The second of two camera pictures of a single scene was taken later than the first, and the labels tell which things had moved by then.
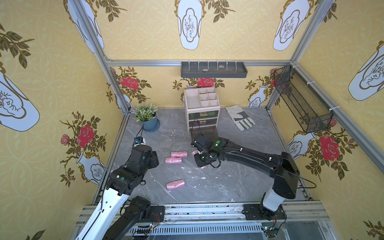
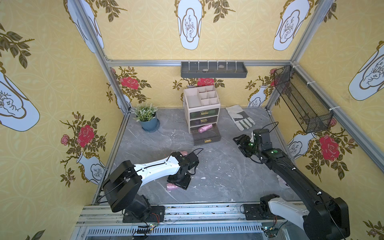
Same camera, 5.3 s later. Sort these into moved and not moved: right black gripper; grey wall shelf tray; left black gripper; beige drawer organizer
Moved: right black gripper; left black gripper
Not moved: beige drawer organizer; grey wall shelf tray
